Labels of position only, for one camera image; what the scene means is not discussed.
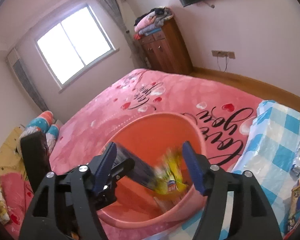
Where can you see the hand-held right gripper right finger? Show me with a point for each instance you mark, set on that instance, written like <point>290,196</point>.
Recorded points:
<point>192,165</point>

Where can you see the grey patterned curtain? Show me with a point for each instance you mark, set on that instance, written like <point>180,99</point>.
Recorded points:
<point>115,12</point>
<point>22,77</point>

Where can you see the yellow bedsheet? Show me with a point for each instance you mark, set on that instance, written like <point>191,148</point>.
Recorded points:
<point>5,155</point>

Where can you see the yellow snack bag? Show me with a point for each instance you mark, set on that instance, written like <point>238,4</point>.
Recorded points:
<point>176,177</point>

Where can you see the brown wooden cabinet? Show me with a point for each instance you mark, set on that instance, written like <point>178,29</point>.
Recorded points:
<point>165,50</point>

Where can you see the bright glass window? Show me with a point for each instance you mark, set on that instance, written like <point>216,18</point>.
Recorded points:
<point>72,45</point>

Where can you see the pile of folded blankets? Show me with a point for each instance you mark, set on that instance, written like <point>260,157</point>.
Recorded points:
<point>150,22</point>

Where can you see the red plastic basin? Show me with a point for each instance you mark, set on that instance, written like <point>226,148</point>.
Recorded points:
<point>145,135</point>

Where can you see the colourful printed pillow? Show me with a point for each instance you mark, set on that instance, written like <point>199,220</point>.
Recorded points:
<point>52,137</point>
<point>37,123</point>

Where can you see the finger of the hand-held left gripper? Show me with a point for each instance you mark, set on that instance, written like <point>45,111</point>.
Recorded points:
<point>137,167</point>

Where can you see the wall power outlet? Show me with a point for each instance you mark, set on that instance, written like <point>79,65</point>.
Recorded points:
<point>223,54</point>

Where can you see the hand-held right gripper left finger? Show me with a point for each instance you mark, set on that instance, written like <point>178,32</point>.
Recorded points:
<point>107,165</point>

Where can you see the pink printed blanket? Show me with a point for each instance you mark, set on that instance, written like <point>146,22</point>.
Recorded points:
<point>165,100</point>

